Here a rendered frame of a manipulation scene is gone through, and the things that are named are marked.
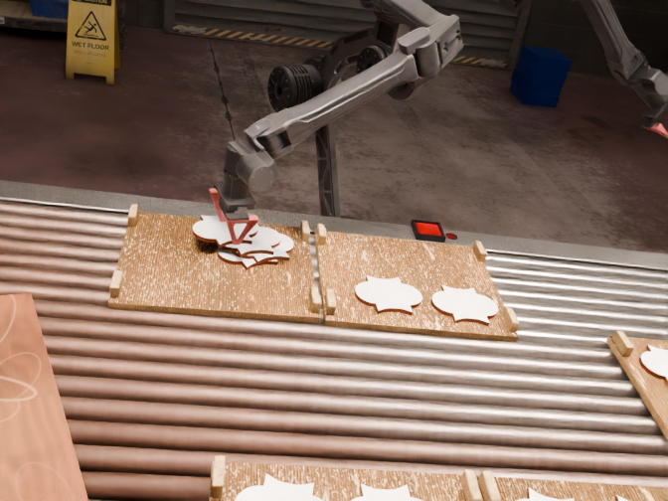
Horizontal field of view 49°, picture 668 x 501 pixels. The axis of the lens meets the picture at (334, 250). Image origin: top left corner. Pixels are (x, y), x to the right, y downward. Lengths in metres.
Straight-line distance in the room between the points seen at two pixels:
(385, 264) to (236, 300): 0.38
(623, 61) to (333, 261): 0.99
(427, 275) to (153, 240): 0.62
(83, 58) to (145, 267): 3.59
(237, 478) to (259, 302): 0.44
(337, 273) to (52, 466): 0.80
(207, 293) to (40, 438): 0.54
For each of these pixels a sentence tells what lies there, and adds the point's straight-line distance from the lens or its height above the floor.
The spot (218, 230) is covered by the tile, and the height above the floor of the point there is 0.98.
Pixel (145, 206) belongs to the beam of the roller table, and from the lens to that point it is 1.80.
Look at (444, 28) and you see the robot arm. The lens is 1.63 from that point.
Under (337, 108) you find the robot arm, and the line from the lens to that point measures 1.54.
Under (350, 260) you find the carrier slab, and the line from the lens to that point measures 1.66.
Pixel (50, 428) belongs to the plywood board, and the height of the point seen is 1.04.
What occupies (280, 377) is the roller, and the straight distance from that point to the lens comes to 1.34.
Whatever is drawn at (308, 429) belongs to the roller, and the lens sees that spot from 1.27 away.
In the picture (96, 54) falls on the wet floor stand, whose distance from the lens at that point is 5.03.
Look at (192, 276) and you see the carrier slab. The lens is 1.53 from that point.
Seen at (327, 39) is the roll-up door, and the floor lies 0.09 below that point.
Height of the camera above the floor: 1.81
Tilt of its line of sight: 31 degrees down
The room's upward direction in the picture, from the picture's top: 12 degrees clockwise
